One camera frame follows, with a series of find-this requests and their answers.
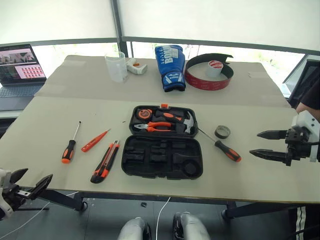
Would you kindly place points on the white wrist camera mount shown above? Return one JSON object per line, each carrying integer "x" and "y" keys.
{"x": 3, "y": 175}
{"x": 307, "y": 120}

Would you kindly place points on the beige cardboard sheet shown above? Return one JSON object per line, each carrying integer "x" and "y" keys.
{"x": 87, "y": 85}

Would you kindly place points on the open laptop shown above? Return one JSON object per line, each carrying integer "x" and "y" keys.
{"x": 17, "y": 75}

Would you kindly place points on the orange black utility knife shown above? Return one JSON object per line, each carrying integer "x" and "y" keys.
{"x": 105, "y": 162}

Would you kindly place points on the black electrical tape roll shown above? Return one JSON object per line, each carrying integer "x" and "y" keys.
{"x": 218, "y": 133}

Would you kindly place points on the grey window frame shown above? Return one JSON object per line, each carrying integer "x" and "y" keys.
{"x": 119, "y": 25}

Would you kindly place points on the silver rounded robot foot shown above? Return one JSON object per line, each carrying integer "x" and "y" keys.
{"x": 132, "y": 230}
{"x": 192, "y": 226}

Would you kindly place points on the clear plastic measuring cup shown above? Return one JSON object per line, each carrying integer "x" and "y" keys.
{"x": 117, "y": 67}

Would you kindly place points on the black tool case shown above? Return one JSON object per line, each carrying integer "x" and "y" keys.
{"x": 160, "y": 162}

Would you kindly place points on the small black floor object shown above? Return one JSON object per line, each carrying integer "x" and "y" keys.
{"x": 143, "y": 204}

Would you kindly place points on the person's bare forearm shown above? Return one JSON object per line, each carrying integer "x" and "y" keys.
{"x": 302, "y": 108}

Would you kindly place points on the blue boxing glove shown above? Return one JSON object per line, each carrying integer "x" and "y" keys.
{"x": 170, "y": 65}

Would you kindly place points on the person in black clothes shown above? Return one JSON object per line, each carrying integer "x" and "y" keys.
{"x": 312, "y": 97}

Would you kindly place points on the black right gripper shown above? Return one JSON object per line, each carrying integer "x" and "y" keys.
{"x": 298, "y": 145}

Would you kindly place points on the black mesh chair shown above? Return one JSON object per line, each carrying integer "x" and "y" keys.
{"x": 307, "y": 75}

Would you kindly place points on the white glue gun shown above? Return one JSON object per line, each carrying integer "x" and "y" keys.
{"x": 136, "y": 68}

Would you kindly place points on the steel claw hammer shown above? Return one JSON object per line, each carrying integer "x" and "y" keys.
{"x": 188, "y": 123}

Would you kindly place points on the white tape roll red top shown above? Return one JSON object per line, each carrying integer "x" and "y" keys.
{"x": 213, "y": 70}

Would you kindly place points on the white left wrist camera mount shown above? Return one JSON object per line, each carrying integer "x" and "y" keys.
{"x": 3, "y": 175}

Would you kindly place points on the black table leg frame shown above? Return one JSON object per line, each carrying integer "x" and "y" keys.
{"x": 65, "y": 197}
{"x": 250, "y": 210}

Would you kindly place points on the orange voltage tester pen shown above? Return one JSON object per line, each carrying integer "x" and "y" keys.
{"x": 92, "y": 143}

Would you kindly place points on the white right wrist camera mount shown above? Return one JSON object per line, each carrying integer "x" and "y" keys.
{"x": 307, "y": 120}

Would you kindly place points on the orange black tape measure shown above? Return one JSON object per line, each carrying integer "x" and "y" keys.
{"x": 144, "y": 114}

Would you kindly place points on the red black wide tape band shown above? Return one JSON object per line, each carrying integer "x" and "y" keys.
{"x": 207, "y": 83}

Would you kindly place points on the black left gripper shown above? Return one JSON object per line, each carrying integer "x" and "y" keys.
{"x": 12, "y": 196}

